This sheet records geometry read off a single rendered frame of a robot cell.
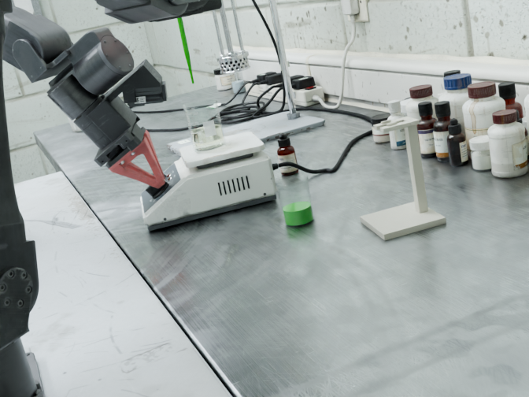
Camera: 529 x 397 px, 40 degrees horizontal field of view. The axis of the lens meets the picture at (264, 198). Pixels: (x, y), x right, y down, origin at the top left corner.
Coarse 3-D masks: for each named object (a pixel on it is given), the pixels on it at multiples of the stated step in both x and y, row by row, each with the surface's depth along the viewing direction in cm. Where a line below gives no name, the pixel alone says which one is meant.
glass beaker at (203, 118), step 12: (192, 108) 107; (204, 108) 107; (216, 108) 109; (192, 120) 108; (204, 120) 108; (216, 120) 109; (192, 132) 109; (204, 132) 108; (216, 132) 109; (192, 144) 110; (204, 144) 109; (216, 144) 109
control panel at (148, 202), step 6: (168, 168) 117; (174, 168) 114; (174, 174) 111; (168, 180) 110; (174, 180) 108; (168, 186) 108; (144, 192) 116; (144, 198) 113; (150, 198) 110; (156, 198) 108; (144, 204) 110; (150, 204) 107; (144, 210) 107
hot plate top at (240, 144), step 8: (232, 136) 117; (240, 136) 115; (248, 136) 114; (256, 136) 113; (232, 144) 111; (240, 144) 110; (248, 144) 109; (256, 144) 108; (184, 152) 112; (192, 152) 111; (216, 152) 108; (224, 152) 107; (232, 152) 106; (240, 152) 107; (248, 152) 107; (184, 160) 108; (192, 160) 106; (200, 160) 106; (208, 160) 106; (216, 160) 106
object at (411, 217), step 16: (384, 128) 86; (416, 128) 88; (416, 144) 88; (416, 160) 89; (416, 176) 89; (416, 192) 90; (400, 208) 94; (416, 208) 91; (368, 224) 91; (384, 224) 89; (400, 224) 88; (416, 224) 87; (432, 224) 87
